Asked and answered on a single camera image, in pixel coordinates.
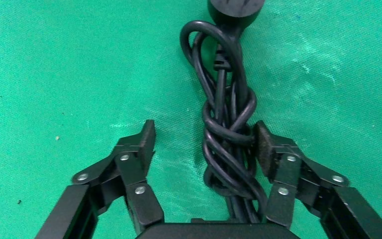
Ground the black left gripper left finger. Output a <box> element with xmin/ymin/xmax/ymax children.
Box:
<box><xmin>34</xmin><ymin>119</ymin><xmax>165</xmax><ymax>239</ymax></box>

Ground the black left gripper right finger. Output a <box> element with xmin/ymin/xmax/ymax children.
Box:
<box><xmin>255</xmin><ymin>120</ymin><xmax>382</xmax><ymax>239</ymax></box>

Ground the black data cable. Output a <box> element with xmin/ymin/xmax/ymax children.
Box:
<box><xmin>179</xmin><ymin>0</ymin><xmax>270</xmax><ymax>226</ymax></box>

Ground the green tablecloth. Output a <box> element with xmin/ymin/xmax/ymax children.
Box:
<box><xmin>0</xmin><ymin>0</ymin><xmax>382</xmax><ymax>239</ymax></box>

